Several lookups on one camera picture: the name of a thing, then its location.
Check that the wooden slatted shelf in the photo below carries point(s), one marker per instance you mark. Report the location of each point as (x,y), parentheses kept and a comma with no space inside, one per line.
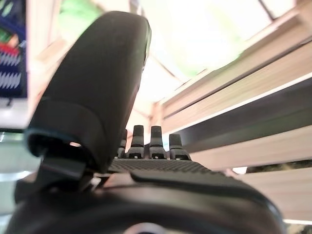
(256,109)

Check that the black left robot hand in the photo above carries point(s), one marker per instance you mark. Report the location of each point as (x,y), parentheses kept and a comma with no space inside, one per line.
(97,85)

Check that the colourful box on shelf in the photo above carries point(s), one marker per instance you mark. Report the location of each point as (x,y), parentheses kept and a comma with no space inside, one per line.
(11,56)

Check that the bright glass window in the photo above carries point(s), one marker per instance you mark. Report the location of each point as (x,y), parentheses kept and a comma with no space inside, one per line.
(195,31)

